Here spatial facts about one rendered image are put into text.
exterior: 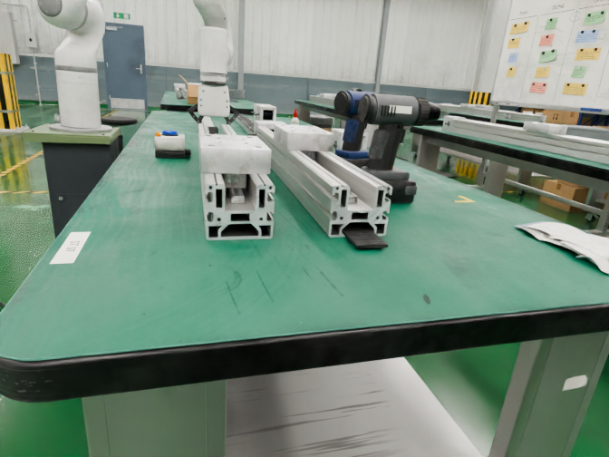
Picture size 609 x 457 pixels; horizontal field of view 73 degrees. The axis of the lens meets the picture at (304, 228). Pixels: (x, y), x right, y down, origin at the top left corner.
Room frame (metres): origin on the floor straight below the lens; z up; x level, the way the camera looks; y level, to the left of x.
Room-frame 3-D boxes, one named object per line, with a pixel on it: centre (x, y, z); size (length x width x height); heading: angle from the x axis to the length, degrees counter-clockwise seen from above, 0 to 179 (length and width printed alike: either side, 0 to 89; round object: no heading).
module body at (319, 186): (1.01, 0.02, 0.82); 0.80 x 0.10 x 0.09; 16
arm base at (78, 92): (1.41, 0.78, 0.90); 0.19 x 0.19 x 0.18
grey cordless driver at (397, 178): (0.89, -0.19, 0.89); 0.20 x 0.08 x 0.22; 107
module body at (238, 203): (0.96, 0.21, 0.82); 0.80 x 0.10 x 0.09; 16
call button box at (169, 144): (1.20, 0.40, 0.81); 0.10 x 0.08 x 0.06; 106
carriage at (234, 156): (0.72, 0.14, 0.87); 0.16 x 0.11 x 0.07; 16
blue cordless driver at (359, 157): (1.14, -0.14, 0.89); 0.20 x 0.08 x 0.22; 126
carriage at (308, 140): (1.01, 0.02, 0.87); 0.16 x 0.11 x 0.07; 16
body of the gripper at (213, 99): (1.39, 0.33, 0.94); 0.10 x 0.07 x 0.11; 106
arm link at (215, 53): (1.40, 0.33, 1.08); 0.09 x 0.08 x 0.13; 175
